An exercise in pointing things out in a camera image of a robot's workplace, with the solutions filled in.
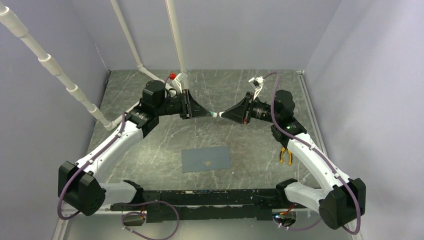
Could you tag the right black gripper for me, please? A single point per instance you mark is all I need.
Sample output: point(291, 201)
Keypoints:
point(240, 113)

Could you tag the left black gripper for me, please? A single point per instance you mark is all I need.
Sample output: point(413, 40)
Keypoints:
point(190, 108)

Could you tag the green white glue stick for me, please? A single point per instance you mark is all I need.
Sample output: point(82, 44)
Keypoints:
point(215, 114)

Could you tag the grey envelope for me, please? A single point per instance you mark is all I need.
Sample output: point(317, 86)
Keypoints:
point(205, 159)

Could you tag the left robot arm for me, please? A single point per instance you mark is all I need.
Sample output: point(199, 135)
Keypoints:
point(80, 187)

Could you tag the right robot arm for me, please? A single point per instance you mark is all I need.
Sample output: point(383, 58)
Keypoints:
point(339, 199)

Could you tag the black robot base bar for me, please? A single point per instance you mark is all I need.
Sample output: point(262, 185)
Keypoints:
point(210, 204)

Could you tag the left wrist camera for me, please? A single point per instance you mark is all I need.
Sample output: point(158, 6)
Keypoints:
point(179, 81)

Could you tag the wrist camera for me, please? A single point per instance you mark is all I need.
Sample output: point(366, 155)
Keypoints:
point(257, 83)
point(179, 81)

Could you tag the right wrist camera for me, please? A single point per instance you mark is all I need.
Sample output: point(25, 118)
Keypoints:
point(257, 83)

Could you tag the yellow handled pliers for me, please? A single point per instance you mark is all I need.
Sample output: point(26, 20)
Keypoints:
point(286, 154)

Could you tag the white pvc pipe frame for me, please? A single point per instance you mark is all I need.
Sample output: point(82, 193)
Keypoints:
point(11, 21)

